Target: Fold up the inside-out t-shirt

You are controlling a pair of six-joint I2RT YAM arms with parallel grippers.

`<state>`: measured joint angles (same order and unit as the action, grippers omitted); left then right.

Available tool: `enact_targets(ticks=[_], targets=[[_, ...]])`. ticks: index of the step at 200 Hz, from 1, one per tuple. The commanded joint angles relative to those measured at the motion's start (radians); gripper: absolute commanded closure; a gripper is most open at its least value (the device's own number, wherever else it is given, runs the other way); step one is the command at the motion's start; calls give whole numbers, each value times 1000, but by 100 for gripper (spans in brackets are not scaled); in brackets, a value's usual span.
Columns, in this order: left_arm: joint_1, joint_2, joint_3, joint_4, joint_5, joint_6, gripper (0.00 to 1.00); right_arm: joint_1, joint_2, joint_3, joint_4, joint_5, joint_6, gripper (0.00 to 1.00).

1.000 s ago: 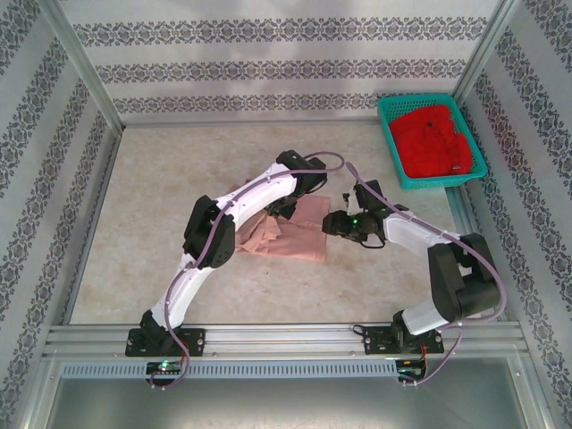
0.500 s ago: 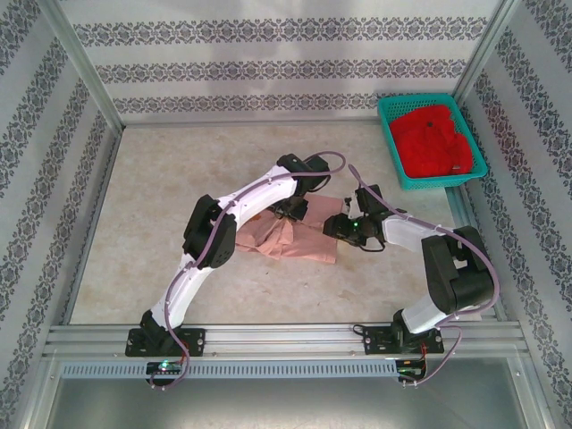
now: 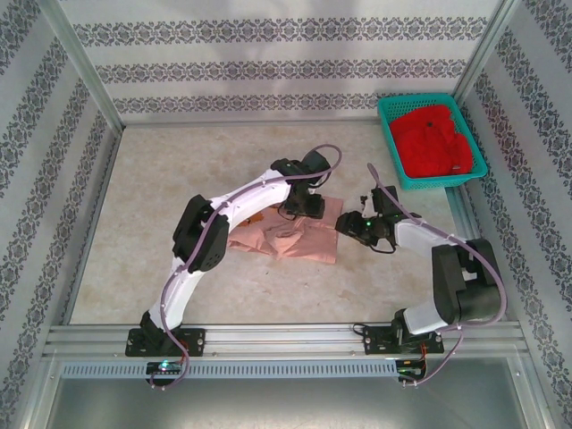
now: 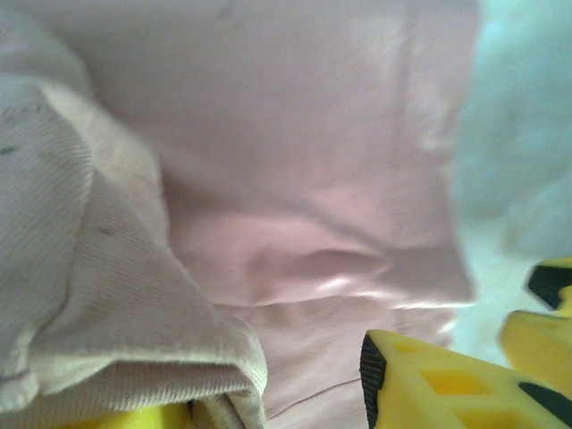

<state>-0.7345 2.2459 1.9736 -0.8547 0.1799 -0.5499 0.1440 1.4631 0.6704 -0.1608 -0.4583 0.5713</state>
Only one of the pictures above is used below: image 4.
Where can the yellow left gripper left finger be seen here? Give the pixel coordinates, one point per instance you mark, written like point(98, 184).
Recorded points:
point(147, 418)

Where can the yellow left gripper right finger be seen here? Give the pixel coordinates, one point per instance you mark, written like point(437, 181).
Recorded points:
point(447, 393)

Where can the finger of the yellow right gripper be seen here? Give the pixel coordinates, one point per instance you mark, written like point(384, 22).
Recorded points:
point(540, 348)
point(554, 286)

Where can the pink t-shirt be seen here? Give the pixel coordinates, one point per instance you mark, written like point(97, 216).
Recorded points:
point(268, 156)

